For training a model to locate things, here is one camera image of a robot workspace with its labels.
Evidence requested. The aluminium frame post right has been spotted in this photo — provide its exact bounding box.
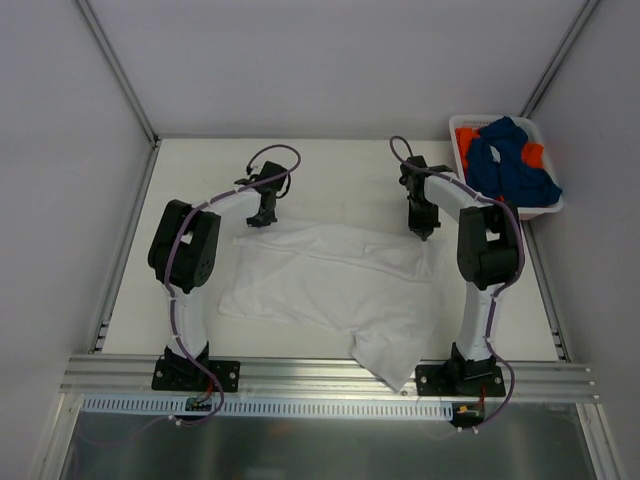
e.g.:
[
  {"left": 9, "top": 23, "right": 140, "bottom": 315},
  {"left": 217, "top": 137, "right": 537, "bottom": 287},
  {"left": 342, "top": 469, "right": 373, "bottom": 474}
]
[{"left": 520, "top": 0, "right": 602, "bottom": 118}]

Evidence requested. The white t shirt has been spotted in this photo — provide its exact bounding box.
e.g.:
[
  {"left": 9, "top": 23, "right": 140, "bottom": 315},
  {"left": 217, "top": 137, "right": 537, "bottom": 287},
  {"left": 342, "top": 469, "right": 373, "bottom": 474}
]
[{"left": 219, "top": 221, "right": 449, "bottom": 391}]

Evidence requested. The orange t shirt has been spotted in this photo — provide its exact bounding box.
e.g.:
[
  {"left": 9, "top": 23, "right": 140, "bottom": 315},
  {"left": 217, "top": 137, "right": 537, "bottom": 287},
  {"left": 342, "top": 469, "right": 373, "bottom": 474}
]
[{"left": 454, "top": 127, "right": 545, "bottom": 208}]

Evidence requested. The white plastic laundry basket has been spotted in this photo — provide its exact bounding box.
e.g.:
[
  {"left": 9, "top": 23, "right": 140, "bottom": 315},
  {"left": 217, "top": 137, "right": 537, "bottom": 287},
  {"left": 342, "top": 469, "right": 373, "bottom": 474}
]
[{"left": 448, "top": 113, "right": 564, "bottom": 221}]

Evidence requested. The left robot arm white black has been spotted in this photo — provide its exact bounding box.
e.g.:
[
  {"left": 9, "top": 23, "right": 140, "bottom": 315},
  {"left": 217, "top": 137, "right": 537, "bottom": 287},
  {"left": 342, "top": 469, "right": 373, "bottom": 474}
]
[{"left": 147, "top": 161, "right": 291, "bottom": 390}]

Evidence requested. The aluminium frame post left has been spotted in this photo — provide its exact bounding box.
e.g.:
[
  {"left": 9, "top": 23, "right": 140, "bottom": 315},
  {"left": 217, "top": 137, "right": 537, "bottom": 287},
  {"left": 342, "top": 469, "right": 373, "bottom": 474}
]
[{"left": 73, "top": 0, "right": 161, "bottom": 149}]

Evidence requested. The aluminium mounting rail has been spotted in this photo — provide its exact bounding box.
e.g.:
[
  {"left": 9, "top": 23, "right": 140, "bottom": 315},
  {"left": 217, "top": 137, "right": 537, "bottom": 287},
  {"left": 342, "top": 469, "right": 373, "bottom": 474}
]
[{"left": 60, "top": 353, "right": 602, "bottom": 404}]

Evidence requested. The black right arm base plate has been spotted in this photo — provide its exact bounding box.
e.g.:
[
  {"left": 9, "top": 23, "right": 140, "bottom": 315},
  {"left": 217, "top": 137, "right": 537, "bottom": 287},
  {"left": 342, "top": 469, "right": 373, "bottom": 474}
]
[{"left": 414, "top": 364, "right": 506, "bottom": 398}]

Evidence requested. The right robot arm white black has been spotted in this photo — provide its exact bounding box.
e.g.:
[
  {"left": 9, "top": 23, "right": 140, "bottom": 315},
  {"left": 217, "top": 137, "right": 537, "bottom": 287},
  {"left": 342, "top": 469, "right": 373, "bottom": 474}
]
[{"left": 399, "top": 156, "right": 524, "bottom": 396}]

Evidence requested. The white slotted cable duct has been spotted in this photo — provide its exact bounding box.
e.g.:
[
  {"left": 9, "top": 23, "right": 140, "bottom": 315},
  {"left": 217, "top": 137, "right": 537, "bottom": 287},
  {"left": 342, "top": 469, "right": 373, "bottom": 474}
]
[{"left": 81, "top": 395, "right": 453, "bottom": 421}]

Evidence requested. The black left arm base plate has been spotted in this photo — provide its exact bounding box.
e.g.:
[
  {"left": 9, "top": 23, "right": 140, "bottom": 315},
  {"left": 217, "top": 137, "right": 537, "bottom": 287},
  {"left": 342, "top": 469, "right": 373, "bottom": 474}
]
[{"left": 151, "top": 354, "right": 241, "bottom": 393}]

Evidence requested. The aluminium frame post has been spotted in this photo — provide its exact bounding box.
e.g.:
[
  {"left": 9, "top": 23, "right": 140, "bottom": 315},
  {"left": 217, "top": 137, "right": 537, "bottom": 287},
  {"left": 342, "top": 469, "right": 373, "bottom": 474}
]
[
  {"left": 73, "top": 0, "right": 161, "bottom": 149},
  {"left": 520, "top": 0, "right": 602, "bottom": 118}
]

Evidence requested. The blue t shirt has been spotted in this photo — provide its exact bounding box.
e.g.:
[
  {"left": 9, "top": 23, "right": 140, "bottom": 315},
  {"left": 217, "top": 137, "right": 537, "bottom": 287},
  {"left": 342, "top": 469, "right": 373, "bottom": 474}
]
[{"left": 456, "top": 116, "right": 562, "bottom": 208}]

